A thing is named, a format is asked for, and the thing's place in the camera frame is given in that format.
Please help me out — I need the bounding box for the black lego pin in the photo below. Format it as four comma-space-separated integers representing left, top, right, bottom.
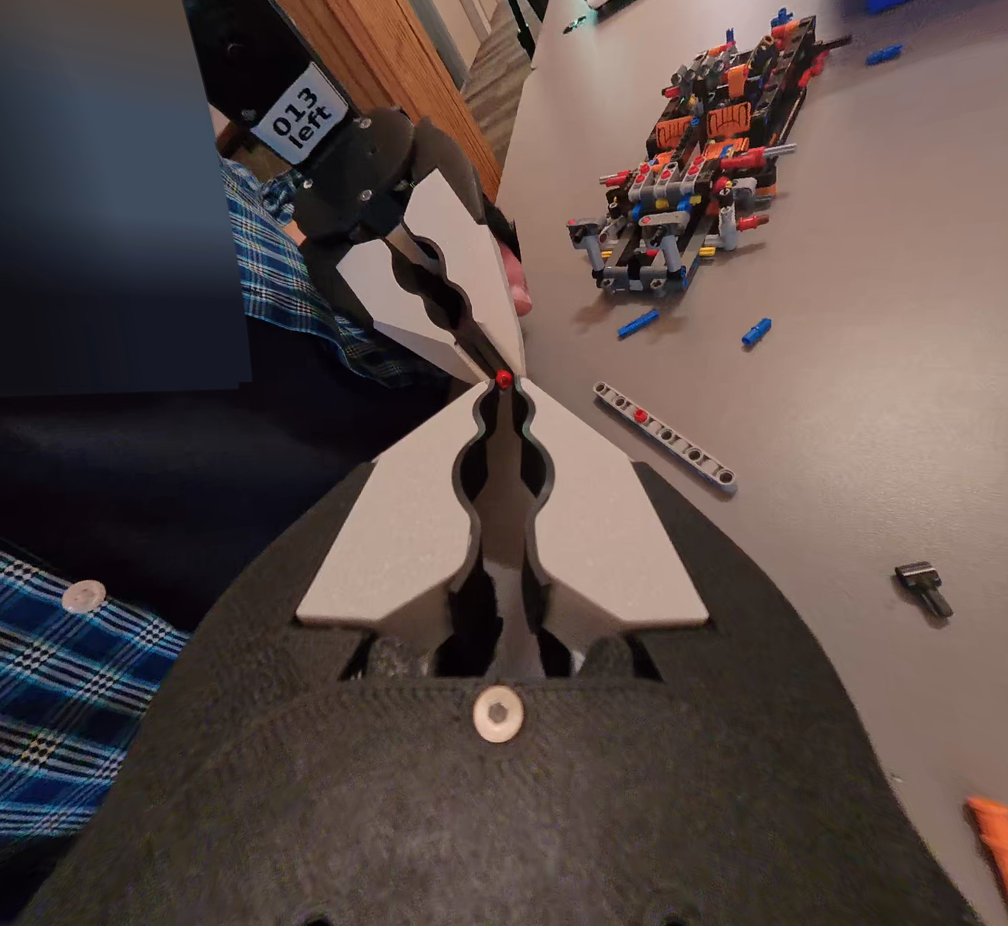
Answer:
895, 561, 954, 620

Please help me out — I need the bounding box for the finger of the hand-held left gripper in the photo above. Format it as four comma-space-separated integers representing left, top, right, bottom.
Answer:
337, 233, 493, 387
390, 168, 527, 385

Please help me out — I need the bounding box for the orange lego pin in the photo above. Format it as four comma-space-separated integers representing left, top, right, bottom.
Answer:
964, 794, 1008, 864

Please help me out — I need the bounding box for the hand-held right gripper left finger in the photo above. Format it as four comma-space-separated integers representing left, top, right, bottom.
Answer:
295, 381, 501, 677

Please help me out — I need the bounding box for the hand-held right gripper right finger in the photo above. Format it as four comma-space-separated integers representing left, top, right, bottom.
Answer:
512, 377, 710, 675

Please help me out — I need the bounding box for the person's left hand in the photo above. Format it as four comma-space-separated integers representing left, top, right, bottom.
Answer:
502, 248, 534, 318

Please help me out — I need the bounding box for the lego car chassis model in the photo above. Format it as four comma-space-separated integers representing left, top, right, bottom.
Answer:
567, 6, 853, 297

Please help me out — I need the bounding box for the wooden cabinet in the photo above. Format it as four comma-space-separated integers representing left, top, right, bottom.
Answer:
206, 0, 505, 202

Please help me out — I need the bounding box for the person's plaid shirt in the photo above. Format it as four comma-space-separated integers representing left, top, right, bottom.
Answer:
0, 540, 194, 856

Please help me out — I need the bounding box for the grey lego beam with holes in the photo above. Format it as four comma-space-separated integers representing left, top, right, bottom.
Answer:
592, 381, 738, 496

